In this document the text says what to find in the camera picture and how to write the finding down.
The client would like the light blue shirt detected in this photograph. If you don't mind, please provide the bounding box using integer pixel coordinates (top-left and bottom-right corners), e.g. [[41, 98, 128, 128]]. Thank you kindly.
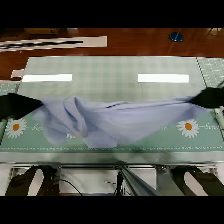
[[32, 95, 208, 150]]

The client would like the long white board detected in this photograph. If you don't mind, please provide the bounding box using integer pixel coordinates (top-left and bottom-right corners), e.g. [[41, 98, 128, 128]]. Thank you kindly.
[[0, 35, 109, 53]]

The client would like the blue round disc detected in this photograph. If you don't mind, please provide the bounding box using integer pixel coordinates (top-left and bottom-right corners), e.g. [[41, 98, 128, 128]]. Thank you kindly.
[[169, 31, 185, 43]]

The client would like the silver frame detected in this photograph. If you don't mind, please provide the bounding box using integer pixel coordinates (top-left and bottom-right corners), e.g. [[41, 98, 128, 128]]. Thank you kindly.
[[0, 161, 224, 197]]

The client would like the black cable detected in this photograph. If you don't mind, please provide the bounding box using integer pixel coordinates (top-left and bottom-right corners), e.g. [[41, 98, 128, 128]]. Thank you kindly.
[[57, 179, 84, 197]]

